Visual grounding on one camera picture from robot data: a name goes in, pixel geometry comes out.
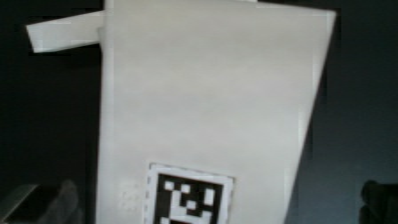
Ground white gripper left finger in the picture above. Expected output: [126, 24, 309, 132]
[0, 180, 84, 224]

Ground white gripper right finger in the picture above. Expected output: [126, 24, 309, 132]
[359, 180, 398, 224]

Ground small white cabinet top block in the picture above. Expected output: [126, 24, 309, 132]
[96, 0, 336, 224]

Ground white U-shaped obstacle frame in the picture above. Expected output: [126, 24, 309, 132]
[27, 11, 105, 53]

